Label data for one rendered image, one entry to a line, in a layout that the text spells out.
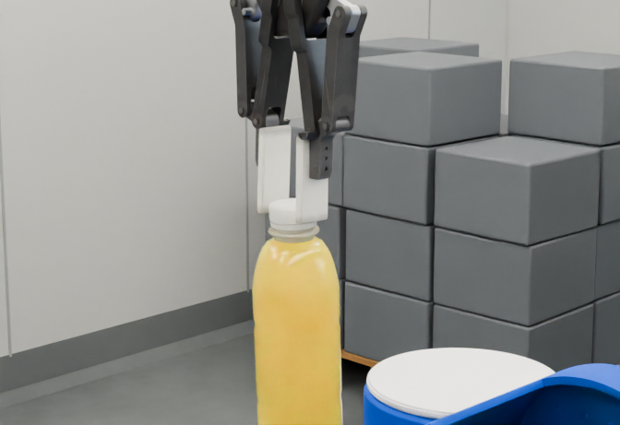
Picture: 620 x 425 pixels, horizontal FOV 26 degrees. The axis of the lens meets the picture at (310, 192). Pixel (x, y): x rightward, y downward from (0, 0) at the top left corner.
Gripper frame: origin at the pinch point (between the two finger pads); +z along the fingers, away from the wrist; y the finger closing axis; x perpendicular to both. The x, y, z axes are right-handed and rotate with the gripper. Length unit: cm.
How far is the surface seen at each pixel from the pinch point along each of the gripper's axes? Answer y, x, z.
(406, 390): 40, -60, 44
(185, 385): 286, -216, 149
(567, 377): -3.3, -34.8, 24.2
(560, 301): 167, -275, 101
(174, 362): 309, -229, 149
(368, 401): 45, -57, 46
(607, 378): -6.8, -36.5, 23.7
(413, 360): 48, -70, 44
